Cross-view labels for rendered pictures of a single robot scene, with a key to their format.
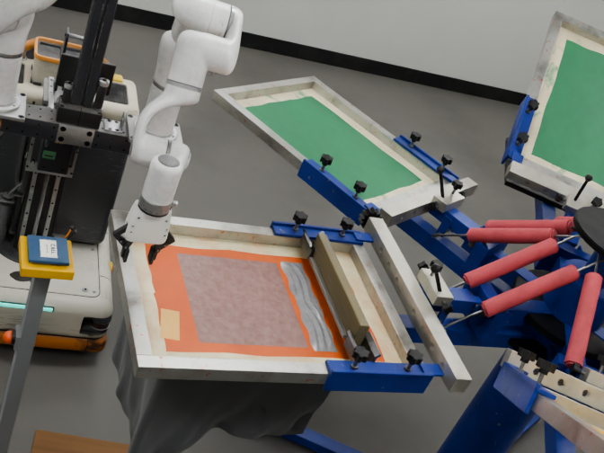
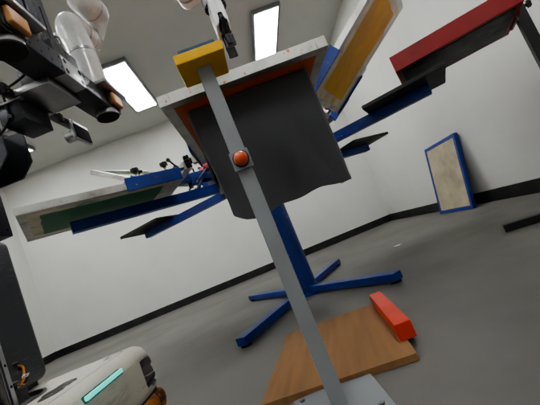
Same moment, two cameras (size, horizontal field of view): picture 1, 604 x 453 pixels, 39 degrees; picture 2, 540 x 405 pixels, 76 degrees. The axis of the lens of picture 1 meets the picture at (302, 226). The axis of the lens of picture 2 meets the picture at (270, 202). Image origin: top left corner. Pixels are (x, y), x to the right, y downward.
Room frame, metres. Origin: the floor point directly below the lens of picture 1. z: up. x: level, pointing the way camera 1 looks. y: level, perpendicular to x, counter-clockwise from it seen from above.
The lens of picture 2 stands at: (1.23, 1.35, 0.43)
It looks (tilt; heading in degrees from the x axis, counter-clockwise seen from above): 6 degrees up; 296
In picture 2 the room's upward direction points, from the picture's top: 22 degrees counter-clockwise
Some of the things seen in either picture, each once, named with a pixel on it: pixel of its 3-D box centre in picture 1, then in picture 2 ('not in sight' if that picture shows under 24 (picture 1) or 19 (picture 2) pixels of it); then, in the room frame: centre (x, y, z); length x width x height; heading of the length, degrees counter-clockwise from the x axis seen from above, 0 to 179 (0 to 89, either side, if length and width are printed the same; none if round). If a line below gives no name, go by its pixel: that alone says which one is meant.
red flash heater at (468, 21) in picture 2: not in sight; (450, 46); (0.94, -0.90, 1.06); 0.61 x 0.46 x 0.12; 0
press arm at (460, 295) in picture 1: (444, 299); not in sight; (2.11, -0.47, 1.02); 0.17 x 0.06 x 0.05; 120
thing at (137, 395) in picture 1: (138, 352); (270, 145); (1.69, 0.27, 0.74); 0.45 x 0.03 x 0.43; 30
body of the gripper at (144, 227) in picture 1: (149, 221); (219, 18); (1.65, 0.34, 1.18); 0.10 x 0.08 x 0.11; 120
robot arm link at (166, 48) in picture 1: (180, 60); (77, 38); (2.13, 0.49, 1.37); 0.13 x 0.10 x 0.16; 109
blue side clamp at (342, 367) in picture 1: (377, 376); not in sight; (1.71, -0.33, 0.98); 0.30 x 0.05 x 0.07; 120
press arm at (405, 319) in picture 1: (390, 327); not in sight; (2.05, -0.36, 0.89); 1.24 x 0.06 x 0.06; 120
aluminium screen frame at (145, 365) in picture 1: (265, 297); (248, 116); (1.83, 0.01, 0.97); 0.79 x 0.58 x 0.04; 120
